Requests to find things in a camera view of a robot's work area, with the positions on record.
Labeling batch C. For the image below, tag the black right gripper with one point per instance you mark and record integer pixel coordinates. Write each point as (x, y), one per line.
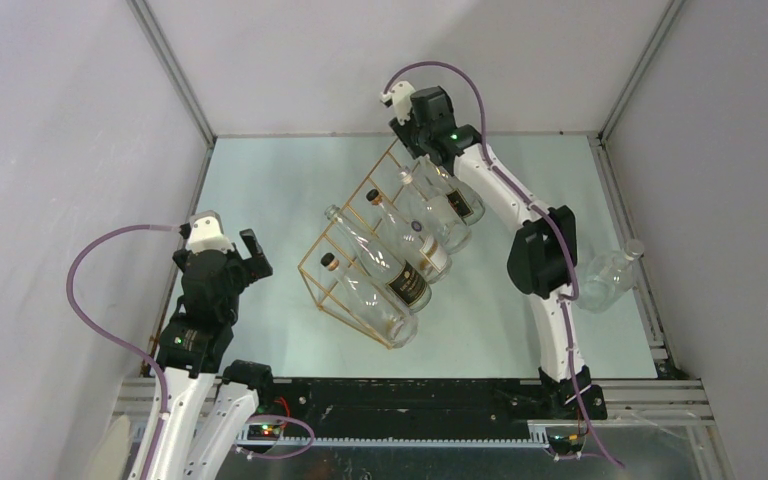
(403, 133)

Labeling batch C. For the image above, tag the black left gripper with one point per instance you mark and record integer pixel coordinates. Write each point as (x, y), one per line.
(259, 267)

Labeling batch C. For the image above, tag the clear bottle black cap front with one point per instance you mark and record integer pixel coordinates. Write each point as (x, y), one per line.
(369, 302)

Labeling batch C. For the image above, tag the squat clear glass bottle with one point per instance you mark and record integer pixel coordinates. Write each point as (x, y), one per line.
(607, 277)

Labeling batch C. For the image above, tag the greenish bottle black label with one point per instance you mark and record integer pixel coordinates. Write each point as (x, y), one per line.
(462, 198)

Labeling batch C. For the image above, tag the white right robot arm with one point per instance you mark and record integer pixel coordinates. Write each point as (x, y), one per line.
(543, 255)

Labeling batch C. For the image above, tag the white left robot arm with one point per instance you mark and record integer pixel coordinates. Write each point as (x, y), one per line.
(199, 406)

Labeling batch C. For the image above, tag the clear bottle silver cap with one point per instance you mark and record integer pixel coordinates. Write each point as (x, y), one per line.
(427, 205)

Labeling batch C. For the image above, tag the clear bottle black cap white label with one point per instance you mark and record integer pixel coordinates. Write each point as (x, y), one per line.
(411, 239)

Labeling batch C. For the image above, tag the clear bottle black gold label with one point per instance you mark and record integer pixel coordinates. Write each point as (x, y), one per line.
(381, 263)

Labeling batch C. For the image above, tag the left circuit board with leds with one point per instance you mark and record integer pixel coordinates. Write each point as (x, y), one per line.
(264, 433)

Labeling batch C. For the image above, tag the circuit board with leds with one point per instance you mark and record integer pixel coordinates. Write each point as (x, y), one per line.
(566, 445)
(264, 433)

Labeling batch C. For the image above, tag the right circuit board with leds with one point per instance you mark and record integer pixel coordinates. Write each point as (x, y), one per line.
(566, 445)

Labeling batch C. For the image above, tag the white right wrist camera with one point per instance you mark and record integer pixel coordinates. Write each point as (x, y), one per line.
(398, 97)

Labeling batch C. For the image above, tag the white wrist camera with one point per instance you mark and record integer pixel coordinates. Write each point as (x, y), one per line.
(206, 233)
(398, 97)

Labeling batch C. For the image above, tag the gold wire wine rack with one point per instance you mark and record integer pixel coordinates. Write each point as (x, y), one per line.
(323, 288)

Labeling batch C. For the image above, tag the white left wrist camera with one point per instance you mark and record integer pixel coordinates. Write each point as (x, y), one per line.
(206, 233)

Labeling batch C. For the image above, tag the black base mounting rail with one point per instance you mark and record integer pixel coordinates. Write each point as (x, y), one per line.
(429, 409)

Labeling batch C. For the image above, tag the aluminium frame profile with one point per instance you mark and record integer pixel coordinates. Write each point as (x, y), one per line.
(158, 41)

